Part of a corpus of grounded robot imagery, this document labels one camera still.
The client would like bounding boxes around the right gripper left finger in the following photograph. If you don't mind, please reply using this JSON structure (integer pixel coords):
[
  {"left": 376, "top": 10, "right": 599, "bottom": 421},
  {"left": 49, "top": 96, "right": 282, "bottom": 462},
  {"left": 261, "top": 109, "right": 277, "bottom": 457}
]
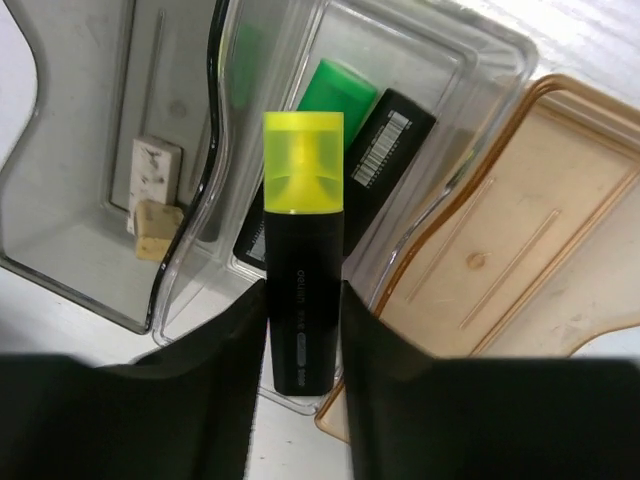
[{"left": 1, "top": 281, "right": 266, "bottom": 479}]

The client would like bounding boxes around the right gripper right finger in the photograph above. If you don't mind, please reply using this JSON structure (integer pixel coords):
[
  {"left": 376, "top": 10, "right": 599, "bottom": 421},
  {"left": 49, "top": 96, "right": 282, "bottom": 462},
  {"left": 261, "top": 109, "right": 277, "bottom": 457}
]
[{"left": 341, "top": 284, "right": 639, "bottom": 479}]

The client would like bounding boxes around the beige eraser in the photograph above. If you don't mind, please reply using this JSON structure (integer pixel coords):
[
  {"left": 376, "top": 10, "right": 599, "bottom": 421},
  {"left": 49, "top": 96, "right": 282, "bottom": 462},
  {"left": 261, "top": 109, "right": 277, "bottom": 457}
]
[{"left": 134, "top": 200, "right": 184, "bottom": 262}]

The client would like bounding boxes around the white eraser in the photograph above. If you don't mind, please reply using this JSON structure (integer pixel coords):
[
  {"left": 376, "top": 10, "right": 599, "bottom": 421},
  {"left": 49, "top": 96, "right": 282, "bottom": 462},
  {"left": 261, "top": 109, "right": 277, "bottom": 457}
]
[{"left": 127, "top": 136, "right": 182, "bottom": 234}]

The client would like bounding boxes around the yellow cap highlighter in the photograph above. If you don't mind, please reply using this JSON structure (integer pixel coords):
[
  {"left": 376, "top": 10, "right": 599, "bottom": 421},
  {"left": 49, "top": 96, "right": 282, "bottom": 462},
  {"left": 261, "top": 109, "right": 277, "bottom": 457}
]
[{"left": 263, "top": 111, "right": 344, "bottom": 397}]

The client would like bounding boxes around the green cap highlighter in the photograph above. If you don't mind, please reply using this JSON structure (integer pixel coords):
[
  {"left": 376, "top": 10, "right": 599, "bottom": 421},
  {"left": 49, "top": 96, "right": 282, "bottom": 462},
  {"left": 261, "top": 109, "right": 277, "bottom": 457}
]
[{"left": 233, "top": 59, "right": 436, "bottom": 269}]

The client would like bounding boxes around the orange translucent container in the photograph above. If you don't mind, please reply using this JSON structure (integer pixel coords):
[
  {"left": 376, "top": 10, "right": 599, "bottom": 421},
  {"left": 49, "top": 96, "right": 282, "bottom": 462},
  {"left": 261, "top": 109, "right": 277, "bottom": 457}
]
[{"left": 313, "top": 73, "right": 640, "bottom": 446}]

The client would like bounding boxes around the clear plastic container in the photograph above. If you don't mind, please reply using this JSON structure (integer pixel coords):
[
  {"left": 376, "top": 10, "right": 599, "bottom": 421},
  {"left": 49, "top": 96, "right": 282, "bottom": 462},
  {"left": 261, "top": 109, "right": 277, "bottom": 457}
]
[{"left": 149, "top": 0, "right": 541, "bottom": 416}]

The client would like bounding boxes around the grey translucent container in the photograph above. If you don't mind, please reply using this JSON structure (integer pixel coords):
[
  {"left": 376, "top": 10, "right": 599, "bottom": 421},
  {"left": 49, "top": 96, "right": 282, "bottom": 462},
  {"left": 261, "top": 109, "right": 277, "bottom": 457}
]
[{"left": 1, "top": 1, "right": 219, "bottom": 334}]

